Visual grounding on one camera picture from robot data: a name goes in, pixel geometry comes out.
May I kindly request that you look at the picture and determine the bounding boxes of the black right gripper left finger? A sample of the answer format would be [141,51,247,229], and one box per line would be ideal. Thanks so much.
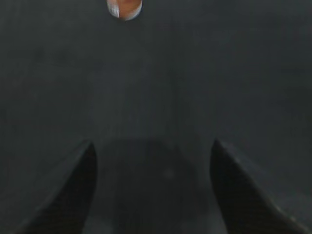
[12,140,98,234]

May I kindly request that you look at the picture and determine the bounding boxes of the brown Nescafe coffee bottle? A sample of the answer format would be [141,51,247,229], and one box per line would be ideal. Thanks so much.
[106,0,143,21]

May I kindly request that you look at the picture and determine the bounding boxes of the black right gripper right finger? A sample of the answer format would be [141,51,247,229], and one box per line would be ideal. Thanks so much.
[210,139,310,234]

